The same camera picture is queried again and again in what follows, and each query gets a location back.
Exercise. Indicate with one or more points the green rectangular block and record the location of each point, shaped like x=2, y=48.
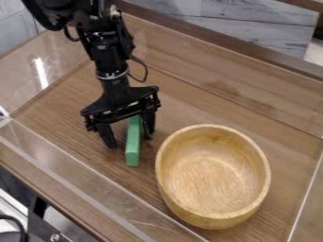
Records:
x=133, y=141

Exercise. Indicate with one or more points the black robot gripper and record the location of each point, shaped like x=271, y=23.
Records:
x=120, y=102

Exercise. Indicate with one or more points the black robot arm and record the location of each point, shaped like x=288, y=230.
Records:
x=108, y=44

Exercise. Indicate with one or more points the black table leg bracket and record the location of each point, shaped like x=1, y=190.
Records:
x=40, y=230

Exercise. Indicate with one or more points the light wooden oval bowl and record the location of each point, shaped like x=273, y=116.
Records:
x=212, y=175

